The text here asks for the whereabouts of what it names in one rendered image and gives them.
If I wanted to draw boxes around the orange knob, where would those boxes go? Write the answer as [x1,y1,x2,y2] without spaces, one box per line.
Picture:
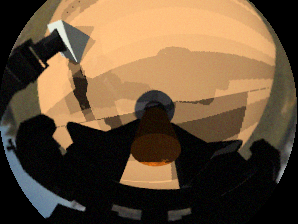
[130,108,181,167]

